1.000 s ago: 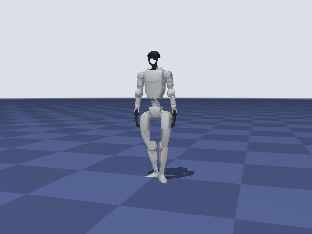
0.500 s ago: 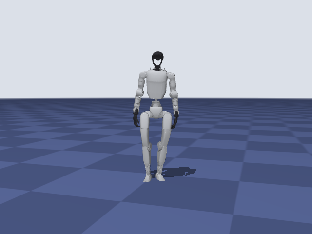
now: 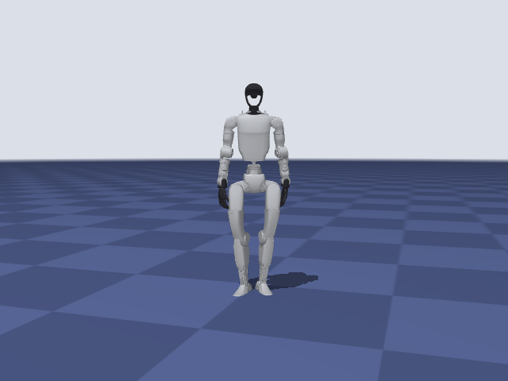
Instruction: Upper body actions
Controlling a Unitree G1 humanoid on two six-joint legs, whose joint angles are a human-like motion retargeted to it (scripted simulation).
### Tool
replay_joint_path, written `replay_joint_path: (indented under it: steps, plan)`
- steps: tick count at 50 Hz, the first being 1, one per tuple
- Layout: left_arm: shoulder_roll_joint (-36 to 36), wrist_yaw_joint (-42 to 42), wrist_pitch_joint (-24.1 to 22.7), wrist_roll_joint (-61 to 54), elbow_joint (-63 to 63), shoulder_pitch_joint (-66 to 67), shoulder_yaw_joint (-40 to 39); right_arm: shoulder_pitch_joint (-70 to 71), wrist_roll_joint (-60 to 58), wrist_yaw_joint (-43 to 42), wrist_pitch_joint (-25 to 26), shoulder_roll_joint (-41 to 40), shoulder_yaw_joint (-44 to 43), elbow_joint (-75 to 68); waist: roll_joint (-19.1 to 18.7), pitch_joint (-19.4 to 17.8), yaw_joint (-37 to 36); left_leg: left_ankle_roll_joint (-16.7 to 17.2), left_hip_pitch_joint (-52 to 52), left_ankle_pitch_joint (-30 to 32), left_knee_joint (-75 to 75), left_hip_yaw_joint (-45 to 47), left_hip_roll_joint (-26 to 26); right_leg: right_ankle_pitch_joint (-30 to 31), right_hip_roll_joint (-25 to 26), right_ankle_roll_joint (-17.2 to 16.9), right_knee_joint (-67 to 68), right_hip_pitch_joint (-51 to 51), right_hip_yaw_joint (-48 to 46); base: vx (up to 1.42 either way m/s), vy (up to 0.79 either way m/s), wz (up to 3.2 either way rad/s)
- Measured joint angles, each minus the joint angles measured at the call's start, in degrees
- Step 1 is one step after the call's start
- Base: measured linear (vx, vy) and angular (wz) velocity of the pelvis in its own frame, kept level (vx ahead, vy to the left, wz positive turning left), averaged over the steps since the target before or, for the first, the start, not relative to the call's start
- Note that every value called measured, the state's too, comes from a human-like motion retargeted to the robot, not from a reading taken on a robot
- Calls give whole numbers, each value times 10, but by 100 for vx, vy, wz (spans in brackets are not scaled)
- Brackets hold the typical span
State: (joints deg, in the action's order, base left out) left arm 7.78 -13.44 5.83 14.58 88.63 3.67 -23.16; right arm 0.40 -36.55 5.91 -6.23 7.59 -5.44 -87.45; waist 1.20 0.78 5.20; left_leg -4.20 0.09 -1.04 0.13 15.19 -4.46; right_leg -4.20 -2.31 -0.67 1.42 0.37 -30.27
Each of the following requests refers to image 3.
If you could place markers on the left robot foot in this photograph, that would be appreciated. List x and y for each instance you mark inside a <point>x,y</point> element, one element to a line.
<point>263,288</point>

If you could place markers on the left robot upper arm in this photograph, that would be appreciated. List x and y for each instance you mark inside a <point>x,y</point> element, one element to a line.
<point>277,124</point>

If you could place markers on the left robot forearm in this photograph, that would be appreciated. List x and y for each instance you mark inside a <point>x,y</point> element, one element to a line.
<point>284,169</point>

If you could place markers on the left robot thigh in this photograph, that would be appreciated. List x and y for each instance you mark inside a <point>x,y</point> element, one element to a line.
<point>271,212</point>

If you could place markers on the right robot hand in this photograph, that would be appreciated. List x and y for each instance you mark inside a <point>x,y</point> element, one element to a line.
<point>222,194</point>

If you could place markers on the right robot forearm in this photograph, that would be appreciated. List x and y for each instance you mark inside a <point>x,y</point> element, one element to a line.
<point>223,169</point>

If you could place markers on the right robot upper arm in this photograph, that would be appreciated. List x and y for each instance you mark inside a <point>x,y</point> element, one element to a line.
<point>230,124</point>

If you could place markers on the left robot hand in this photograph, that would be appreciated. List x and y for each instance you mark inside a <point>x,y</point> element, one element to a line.
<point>285,186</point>

